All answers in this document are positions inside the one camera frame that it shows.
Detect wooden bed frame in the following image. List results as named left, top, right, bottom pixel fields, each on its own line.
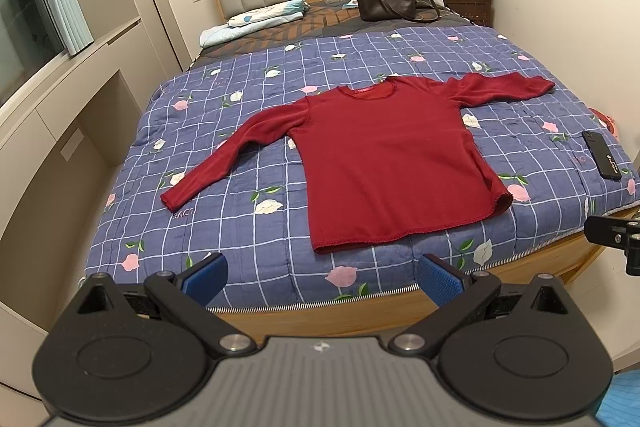
left=214, top=0, right=605, bottom=343

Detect black smartphone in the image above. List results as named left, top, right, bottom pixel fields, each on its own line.
left=582, top=131, right=622, bottom=181

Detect brown leather handbag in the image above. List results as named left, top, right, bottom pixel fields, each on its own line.
left=357, top=0, right=440, bottom=24

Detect white flat pillow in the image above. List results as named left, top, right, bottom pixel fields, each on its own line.
left=198, top=25, right=250, bottom=49

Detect light blue folded blanket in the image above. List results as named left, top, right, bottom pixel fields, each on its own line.
left=227, top=0, right=309, bottom=27

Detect blue floor mat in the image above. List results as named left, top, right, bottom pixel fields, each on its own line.
left=596, top=369, right=640, bottom=427

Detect brown patterned bed sheet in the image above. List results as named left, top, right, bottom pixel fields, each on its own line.
left=192, top=0, right=471, bottom=70

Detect beige built-in cabinet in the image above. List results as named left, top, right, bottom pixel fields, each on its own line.
left=1, top=0, right=190, bottom=327

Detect red long sleeve sweater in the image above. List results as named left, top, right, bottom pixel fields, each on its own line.
left=160, top=72, right=554, bottom=254

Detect blue floral checked quilt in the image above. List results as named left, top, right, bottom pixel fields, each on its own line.
left=85, top=26, right=639, bottom=310

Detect brown wooden nightstand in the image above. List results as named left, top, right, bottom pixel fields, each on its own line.
left=444, top=0, right=494, bottom=27

